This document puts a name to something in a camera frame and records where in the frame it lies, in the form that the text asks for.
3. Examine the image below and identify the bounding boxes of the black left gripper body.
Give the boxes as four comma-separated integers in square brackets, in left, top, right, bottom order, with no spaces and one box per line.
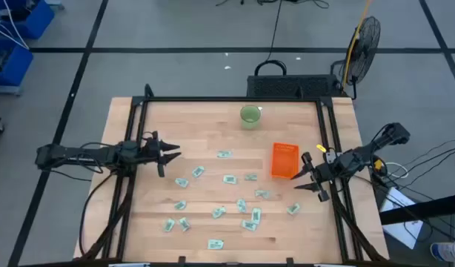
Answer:
[141,131,166,179]

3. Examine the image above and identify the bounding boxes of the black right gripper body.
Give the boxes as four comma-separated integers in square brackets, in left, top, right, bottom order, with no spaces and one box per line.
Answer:
[301,151,342,203]

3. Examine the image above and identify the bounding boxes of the orange plastic basket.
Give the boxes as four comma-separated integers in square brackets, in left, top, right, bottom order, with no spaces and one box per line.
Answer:
[270,142,300,180]

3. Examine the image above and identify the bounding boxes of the green cup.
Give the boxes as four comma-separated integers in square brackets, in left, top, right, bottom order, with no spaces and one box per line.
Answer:
[239,104,263,131]

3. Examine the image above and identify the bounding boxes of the white paper box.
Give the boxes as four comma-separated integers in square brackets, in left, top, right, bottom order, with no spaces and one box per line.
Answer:
[379,186,425,251]

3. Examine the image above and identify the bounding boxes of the black perforated equipment case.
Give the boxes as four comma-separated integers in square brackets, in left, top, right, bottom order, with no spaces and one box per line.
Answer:
[246,73,343,99]

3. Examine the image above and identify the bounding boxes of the black beam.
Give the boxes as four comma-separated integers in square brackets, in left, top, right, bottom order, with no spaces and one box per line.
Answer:
[379,192,455,225]

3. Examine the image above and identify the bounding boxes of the black floor fan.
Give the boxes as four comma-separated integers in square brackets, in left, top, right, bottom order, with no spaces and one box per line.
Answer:
[330,16,382,101]

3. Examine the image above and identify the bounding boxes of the white and blue object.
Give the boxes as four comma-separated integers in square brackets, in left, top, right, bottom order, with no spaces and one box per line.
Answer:
[430,242,455,263]

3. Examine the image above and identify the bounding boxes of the blue storage bin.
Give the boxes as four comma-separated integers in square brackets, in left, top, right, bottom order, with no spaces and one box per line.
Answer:
[0,0,56,40]
[0,39,34,96]

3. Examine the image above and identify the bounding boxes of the coiled white cable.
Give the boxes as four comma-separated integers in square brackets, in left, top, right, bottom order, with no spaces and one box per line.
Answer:
[382,161,410,179]

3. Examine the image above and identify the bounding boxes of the black arm base cable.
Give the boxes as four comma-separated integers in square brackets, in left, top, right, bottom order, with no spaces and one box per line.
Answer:
[78,171,116,257]

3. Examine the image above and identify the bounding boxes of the black cable bundle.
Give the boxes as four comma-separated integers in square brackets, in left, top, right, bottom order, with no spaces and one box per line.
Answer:
[397,133,455,191]

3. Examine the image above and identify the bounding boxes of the black looped cable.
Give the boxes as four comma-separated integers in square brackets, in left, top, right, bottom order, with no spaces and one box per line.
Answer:
[253,59,288,77]

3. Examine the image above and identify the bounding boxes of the yellow cable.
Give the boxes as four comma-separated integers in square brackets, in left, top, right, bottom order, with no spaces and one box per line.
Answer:
[341,0,373,88]

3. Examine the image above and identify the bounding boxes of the thin black floor cable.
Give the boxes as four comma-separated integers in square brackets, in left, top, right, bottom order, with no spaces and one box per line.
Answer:
[266,0,284,62]

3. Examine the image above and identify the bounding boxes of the black tangled floor cables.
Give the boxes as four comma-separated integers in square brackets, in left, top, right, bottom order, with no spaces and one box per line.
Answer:
[215,0,331,10]

